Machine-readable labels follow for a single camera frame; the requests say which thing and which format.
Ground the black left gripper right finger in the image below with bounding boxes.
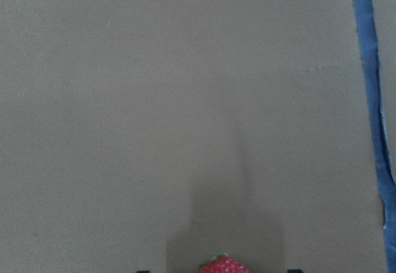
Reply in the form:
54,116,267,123
287,269,303,273

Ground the red strawberry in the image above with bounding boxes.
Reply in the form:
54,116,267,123
199,254,250,273

